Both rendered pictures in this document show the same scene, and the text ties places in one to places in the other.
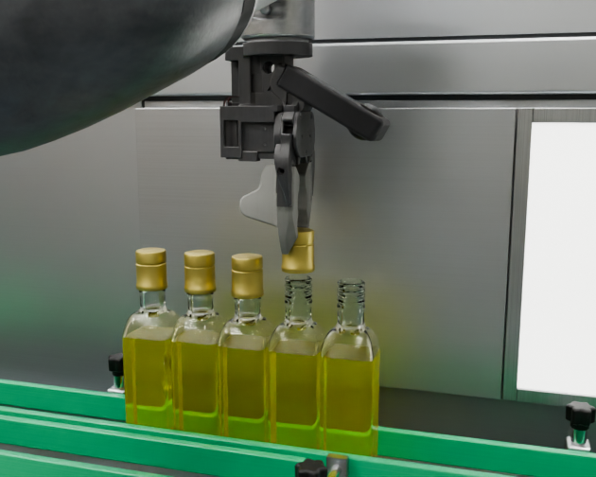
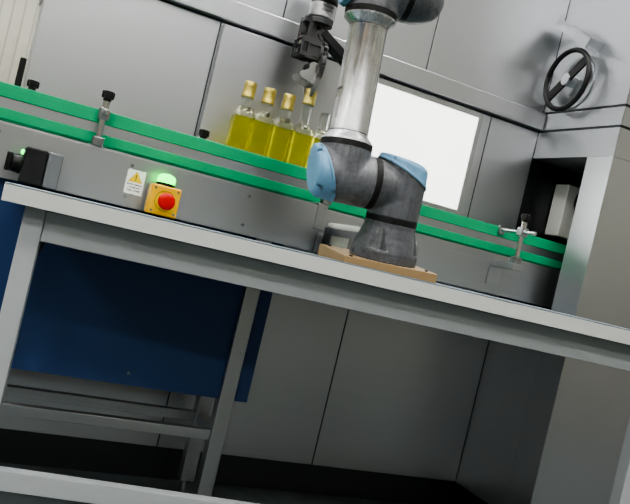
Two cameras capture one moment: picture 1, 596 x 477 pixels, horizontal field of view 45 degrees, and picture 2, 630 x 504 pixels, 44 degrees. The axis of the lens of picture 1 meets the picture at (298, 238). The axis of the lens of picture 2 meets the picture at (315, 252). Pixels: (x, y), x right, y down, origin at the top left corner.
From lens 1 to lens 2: 1.73 m
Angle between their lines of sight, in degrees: 41
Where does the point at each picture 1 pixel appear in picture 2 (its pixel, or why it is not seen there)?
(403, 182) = (327, 89)
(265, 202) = (310, 74)
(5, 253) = (121, 71)
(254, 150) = (310, 54)
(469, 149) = not seen: hidden behind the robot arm
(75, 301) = (157, 106)
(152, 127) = (231, 35)
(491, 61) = not seen: hidden behind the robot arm
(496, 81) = not seen: hidden behind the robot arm
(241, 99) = (307, 35)
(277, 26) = (330, 15)
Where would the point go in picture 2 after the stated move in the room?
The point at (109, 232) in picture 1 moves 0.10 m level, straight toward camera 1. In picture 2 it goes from (186, 77) to (212, 79)
